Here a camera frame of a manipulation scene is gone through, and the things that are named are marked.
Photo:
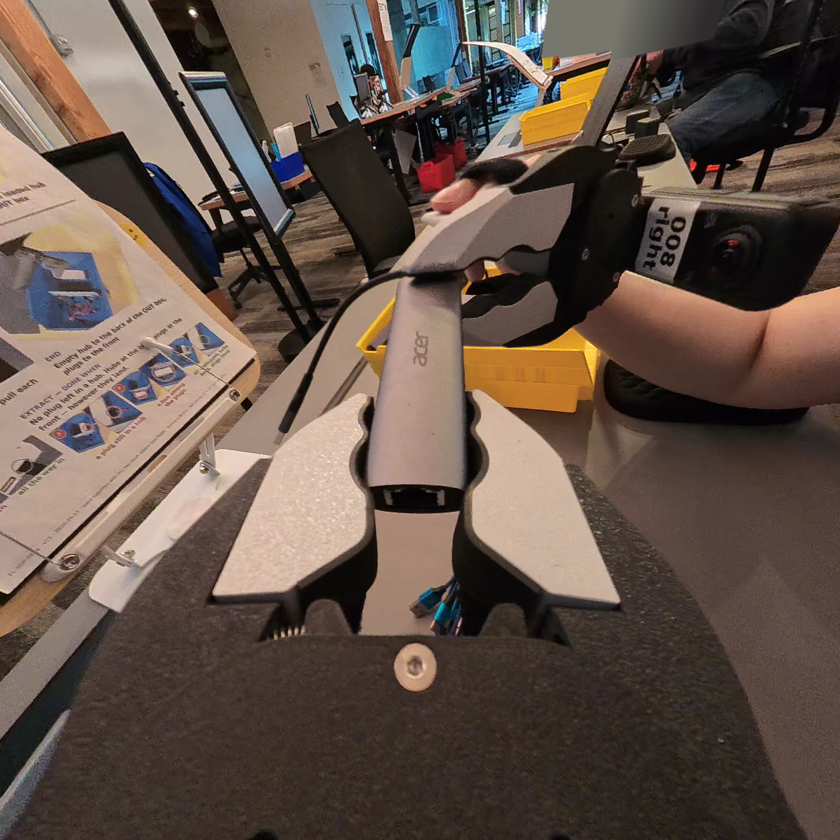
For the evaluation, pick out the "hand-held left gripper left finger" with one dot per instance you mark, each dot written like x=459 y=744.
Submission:
x=295 y=525

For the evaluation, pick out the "instruction poster board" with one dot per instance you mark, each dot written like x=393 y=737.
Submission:
x=79 y=368

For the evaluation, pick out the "black framed display screen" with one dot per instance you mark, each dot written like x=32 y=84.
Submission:
x=243 y=145

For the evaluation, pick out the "blue jacket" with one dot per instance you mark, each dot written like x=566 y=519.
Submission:
x=184 y=217

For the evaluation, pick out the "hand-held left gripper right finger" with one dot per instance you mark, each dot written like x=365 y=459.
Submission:
x=538 y=525

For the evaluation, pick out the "black display panel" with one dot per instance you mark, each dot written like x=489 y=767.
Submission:
x=105 y=184

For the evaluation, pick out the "person's right forearm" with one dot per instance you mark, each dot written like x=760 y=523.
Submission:
x=735 y=341

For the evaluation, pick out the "black office chair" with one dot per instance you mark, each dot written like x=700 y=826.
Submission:
x=355 y=197

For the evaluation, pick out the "grey laptop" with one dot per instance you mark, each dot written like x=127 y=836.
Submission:
x=607 y=105

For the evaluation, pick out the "black quilted cushion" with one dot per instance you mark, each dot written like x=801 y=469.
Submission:
x=696 y=400

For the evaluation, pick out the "grey metal USB hub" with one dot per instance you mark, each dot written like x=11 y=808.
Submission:
x=418 y=394

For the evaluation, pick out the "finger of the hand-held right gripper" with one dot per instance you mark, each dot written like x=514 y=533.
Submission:
x=486 y=230
x=512 y=309

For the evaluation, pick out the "yellow plastic bin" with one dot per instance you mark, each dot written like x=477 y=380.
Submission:
x=558 y=118
x=538 y=374

